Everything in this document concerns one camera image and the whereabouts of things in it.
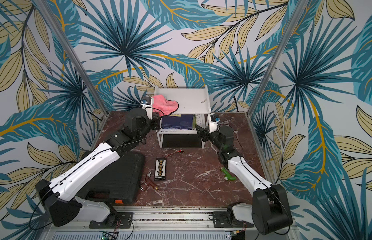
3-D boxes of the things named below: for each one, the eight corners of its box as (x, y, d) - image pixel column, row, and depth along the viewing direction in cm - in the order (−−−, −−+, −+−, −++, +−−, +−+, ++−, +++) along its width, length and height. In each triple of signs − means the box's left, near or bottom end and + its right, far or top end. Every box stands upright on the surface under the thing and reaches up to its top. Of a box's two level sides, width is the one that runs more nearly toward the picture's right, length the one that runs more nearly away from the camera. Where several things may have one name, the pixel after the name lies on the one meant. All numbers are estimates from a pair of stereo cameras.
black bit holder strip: (153, 180, 88) (152, 179, 86) (156, 159, 97) (155, 157, 95) (165, 180, 88) (165, 179, 87) (167, 159, 97) (167, 157, 95)
